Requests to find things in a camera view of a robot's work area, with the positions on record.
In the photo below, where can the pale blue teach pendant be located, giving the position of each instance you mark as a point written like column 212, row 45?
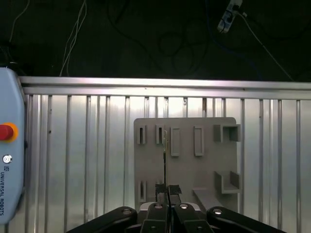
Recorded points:
column 12, row 109

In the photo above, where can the white power strip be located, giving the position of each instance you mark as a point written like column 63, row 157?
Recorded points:
column 226, row 20

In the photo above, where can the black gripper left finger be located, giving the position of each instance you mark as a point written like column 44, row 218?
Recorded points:
column 155, row 218

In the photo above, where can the green RAM stick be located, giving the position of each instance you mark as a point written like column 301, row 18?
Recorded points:
column 165, row 170

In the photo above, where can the grey plastic parts rack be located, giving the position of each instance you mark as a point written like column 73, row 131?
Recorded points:
column 206, row 160

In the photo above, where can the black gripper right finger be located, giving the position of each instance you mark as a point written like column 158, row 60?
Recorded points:
column 187, row 218

